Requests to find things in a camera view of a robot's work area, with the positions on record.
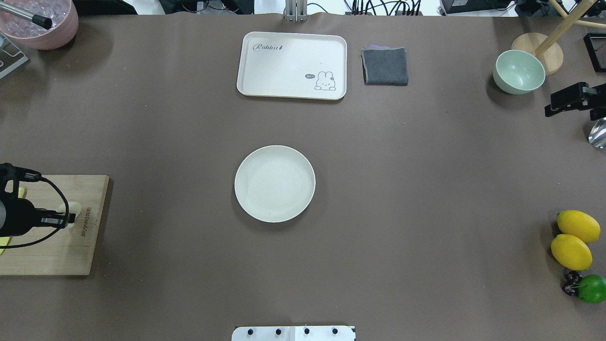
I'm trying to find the cream round plate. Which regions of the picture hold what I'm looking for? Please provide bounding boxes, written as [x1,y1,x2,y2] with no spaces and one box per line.
[234,145,316,223]

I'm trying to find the folded grey cloth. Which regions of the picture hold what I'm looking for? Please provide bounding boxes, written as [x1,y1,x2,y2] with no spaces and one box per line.
[361,45,409,86]

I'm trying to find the dark cherries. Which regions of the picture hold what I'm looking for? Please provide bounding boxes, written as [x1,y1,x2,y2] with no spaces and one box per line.
[561,270,583,296]

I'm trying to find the metal scoop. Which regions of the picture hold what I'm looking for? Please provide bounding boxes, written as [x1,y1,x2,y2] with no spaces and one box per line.
[588,118,606,149]

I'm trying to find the pale round bun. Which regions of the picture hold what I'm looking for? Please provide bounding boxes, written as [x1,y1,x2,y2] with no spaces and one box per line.
[66,201,82,228]

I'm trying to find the yellow lemon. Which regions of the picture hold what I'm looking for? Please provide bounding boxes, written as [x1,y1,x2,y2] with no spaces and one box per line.
[556,210,601,243]
[550,234,593,270]

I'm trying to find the wooden cup tree stand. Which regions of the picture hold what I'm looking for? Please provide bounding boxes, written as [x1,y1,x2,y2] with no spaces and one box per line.
[511,0,606,75]

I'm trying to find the mint green bowl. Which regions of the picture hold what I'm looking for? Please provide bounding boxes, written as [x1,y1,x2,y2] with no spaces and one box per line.
[492,50,547,95]

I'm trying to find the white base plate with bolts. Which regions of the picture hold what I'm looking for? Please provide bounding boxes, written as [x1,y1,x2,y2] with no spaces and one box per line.
[231,325,356,341]

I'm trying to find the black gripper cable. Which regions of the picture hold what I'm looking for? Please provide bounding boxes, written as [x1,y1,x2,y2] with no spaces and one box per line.
[0,163,70,250]

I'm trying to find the wooden cutting board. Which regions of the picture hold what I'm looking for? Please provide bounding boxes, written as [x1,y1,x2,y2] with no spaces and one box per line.
[0,175,109,276]

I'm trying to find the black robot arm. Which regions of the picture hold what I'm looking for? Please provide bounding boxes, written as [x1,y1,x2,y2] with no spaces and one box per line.
[0,198,77,237]

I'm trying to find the yellow plastic knife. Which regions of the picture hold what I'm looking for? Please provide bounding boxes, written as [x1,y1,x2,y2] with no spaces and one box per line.
[0,187,27,246]

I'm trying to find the pink bowl with ice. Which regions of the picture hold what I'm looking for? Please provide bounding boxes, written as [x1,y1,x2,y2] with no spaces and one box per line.
[1,0,79,50]

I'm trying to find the aluminium frame post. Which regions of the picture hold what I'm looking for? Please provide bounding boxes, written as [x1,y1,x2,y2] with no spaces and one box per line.
[284,0,308,22]

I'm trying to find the green lime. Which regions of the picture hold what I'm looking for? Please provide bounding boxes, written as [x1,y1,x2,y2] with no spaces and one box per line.
[578,274,606,304]

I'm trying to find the cream rabbit tray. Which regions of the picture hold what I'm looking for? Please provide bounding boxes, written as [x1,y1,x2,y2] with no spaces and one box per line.
[236,32,347,100]

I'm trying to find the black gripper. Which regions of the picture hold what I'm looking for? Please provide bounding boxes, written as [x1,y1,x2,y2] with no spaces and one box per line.
[4,198,76,237]

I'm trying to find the black metal ice scoop handle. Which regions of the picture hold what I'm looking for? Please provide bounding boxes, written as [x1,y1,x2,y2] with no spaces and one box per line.
[0,0,53,30]

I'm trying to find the white cup rack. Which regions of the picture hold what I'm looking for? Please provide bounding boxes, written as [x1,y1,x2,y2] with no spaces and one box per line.
[0,33,29,79]

